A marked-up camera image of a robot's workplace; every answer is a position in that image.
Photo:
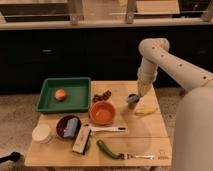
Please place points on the wooden black brush block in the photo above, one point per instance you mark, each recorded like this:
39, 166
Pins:
81, 144

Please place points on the green plastic tray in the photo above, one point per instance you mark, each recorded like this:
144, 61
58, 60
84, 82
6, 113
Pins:
77, 100

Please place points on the dark brown bowl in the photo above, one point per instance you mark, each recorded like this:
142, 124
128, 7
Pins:
62, 123

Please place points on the silver fork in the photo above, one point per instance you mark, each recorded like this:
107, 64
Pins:
126, 156

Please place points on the blue sponge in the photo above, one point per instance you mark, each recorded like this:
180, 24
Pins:
71, 127

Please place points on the black object on floor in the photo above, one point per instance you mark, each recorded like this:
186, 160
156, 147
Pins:
14, 156

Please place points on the green cucumber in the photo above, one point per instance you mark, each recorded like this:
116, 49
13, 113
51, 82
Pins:
106, 150

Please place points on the orange bowl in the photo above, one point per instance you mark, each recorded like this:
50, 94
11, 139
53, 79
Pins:
102, 113

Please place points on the white round container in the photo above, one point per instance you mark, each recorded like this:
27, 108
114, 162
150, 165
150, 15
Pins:
41, 133

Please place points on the yellow banana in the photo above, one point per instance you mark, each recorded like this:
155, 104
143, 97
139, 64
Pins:
145, 111

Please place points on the red-yellow apple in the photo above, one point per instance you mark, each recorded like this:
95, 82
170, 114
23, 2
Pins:
60, 94

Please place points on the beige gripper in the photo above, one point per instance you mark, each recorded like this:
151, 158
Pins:
143, 88

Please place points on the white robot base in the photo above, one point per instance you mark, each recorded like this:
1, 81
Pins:
193, 135

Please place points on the dark red grapes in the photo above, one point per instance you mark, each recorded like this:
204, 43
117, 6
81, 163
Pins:
105, 96

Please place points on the metal cup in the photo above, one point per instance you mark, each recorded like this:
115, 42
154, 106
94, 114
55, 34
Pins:
132, 105

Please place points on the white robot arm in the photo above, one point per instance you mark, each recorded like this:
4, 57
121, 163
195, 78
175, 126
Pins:
155, 54

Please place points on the white-handled knife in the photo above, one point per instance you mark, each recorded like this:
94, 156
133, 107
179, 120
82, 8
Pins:
106, 129

